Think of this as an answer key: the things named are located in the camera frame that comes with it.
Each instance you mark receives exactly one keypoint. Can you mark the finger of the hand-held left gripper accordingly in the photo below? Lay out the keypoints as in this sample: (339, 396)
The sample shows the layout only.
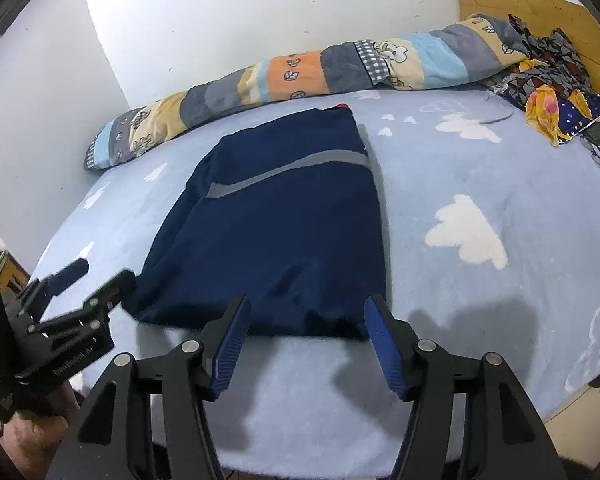
(60, 280)
(112, 292)

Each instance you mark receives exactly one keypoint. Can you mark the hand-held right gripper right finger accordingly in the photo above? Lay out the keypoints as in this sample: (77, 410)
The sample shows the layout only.
(385, 345)

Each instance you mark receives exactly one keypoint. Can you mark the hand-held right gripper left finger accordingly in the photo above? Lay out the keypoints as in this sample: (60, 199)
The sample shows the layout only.
(232, 345)

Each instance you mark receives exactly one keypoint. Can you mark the navy jacket with red collar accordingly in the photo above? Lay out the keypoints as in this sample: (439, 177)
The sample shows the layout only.
(280, 220)

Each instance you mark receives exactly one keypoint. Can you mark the pile of colourful clothes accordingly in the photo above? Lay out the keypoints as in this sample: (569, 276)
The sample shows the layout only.
(555, 95)

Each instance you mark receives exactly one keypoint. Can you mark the person's left hand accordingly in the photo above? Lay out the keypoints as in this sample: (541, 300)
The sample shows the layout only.
(35, 440)

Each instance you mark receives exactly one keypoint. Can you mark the wooden bedside cabinet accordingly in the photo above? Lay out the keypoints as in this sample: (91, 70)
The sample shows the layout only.
(10, 270)

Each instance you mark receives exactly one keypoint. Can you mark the light blue cloud blanket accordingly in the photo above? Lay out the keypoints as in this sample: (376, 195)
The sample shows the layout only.
(455, 310)

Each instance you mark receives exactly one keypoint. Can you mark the rolled patchwork quilt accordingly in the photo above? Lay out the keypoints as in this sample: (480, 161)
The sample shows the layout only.
(300, 72)

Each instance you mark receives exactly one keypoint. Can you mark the wooden headboard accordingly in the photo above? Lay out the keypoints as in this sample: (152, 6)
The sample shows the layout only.
(545, 10)

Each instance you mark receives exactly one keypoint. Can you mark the beige bed frame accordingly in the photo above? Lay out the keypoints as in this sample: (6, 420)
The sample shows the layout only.
(570, 400)

